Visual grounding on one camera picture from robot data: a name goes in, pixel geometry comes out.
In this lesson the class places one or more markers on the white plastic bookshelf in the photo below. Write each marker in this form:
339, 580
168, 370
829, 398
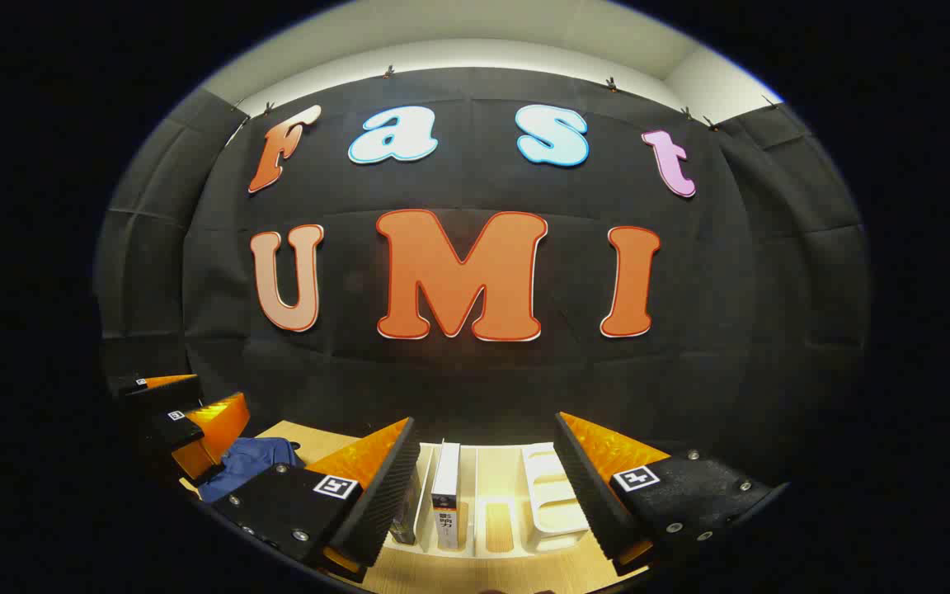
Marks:
553, 503

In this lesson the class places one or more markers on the white spine book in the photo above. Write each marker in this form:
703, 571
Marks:
445, 495

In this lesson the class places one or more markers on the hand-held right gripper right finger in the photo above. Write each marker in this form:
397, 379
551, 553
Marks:
586, 495

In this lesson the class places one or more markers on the blue spine book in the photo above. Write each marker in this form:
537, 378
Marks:
406, 511

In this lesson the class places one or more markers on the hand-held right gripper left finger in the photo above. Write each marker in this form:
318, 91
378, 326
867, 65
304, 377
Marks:
384, 503

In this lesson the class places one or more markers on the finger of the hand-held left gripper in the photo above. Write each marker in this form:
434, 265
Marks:
182, 429
157, 394

